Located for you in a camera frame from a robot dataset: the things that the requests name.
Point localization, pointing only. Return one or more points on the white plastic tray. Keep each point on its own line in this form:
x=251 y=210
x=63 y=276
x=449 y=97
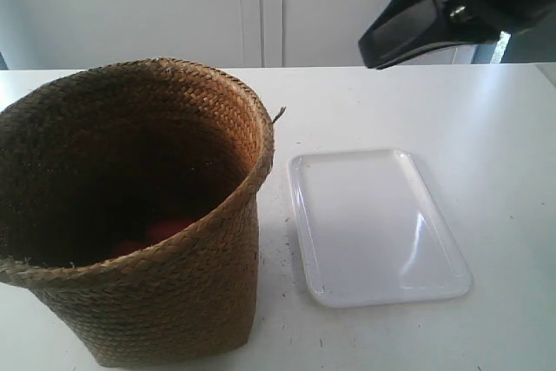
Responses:
x=370 y=232

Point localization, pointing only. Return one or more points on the red object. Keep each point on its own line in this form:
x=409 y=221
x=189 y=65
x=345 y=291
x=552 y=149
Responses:
x=163 y=230

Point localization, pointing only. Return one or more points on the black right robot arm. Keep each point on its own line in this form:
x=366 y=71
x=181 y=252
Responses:
x=515 y=16

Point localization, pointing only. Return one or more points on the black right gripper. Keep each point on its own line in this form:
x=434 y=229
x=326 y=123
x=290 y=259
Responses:
x=409 y=28

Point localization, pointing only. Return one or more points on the brown woven basket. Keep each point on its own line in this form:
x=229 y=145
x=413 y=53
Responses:
x=90 y=160

